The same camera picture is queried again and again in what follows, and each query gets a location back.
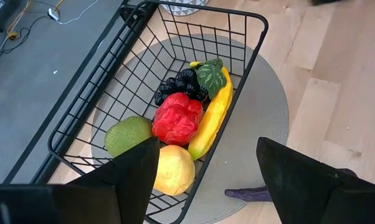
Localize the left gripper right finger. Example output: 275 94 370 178
256 136 375 224

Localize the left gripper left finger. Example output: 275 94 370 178
67 136 160 224

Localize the yellow round fruit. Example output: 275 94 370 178
153 144 196 197

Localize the dark purple eggplant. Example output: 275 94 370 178
224 167 359 203

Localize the green pear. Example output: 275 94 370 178
104 116 153 158

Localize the red bell pepper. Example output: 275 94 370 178
152 92 204 147

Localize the yellow banana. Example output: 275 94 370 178
187 61 234 161

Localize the black grape bunch with leaf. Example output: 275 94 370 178
153 58 227 106

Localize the succulent in white patterned pot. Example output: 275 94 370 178
160 0 211 17

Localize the black wire basket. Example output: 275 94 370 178
47 0 269 224

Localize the black table frame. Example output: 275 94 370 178
2 0 159 185

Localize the white floor cable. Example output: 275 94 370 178
47 0 100 26

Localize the yellow floor cable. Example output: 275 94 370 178
5 0 65 43

